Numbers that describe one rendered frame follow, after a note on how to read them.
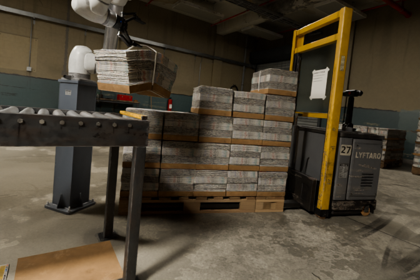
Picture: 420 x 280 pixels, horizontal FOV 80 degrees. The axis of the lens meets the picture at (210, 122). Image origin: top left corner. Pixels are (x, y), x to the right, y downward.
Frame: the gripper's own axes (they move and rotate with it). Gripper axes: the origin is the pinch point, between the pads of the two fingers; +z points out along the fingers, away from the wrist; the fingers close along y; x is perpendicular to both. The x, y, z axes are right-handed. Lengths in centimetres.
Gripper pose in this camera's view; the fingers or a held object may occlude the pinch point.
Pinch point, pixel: (141, 34)
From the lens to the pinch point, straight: 167.7
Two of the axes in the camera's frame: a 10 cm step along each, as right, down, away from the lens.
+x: 8.3, 1.4, -5.4
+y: -1.6, 9.9, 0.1
